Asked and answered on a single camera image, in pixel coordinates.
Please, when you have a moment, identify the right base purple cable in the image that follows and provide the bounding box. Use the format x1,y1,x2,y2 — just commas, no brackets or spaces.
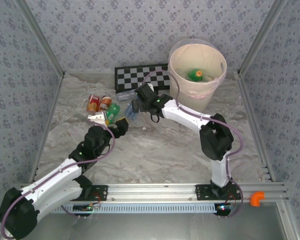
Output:
224,186,245,219

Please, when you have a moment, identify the orange pipe elbow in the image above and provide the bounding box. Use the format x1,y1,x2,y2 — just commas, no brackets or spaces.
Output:
249,191,266,208

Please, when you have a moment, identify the beige plastic bin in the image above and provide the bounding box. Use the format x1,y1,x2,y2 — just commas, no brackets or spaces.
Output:
168,43,228,113

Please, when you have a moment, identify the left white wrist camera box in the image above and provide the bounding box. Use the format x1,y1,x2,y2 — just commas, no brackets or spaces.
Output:
86,111,108,124

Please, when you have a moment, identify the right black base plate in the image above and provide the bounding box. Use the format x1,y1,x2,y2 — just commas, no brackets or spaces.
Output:
195,184,242,202

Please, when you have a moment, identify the slotted grey cable duct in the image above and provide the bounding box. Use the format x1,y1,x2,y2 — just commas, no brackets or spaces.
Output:
52,202,220,214

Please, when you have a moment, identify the orange soda bottle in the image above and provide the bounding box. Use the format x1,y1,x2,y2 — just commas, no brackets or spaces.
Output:
97,95,113,113

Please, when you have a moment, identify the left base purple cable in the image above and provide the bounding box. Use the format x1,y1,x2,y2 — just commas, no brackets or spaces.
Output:
61,204,96,219

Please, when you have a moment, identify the right circuit board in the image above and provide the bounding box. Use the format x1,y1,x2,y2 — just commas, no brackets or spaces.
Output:
216,202,235,212

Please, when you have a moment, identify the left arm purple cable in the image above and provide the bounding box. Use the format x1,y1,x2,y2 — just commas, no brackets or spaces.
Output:
1,121,116,239

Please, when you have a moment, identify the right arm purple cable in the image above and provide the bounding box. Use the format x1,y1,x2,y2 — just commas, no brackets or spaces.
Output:
141,70,244,187

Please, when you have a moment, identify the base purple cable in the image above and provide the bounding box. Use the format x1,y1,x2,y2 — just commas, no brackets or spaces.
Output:
61,204,96,219
224,186,245,219

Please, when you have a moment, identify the large clear bottle white cap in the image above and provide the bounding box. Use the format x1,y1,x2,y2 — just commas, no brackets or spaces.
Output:
114,90,139,102

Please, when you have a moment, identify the circuit board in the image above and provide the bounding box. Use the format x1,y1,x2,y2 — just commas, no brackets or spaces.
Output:
216,202,235,212
72,203,101,213

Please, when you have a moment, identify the left circuit board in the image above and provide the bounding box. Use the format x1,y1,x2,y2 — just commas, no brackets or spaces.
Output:
72,203,101,213

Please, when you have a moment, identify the aluminium frame post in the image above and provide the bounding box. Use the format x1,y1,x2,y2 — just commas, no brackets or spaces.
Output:
13,0,66,77
237,0,290,77

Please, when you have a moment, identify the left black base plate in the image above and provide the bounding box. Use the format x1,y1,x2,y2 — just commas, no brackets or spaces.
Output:
84,184,109,202

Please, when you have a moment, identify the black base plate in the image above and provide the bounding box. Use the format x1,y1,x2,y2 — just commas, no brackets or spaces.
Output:
195,184,242,202
84,184,109,202

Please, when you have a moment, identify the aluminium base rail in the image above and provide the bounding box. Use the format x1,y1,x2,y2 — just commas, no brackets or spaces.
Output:
19,183,290,203

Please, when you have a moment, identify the black grey checkerboard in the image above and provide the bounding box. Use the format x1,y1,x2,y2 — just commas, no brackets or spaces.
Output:
114,64,171,95

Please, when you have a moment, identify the green plastic bottle orange cap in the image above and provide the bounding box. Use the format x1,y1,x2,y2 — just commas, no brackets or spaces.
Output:
105,102,121,125
187,69,205,82

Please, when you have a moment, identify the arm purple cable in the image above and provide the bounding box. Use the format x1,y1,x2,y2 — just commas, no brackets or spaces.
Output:
1,121,116,239
141,70,244,187

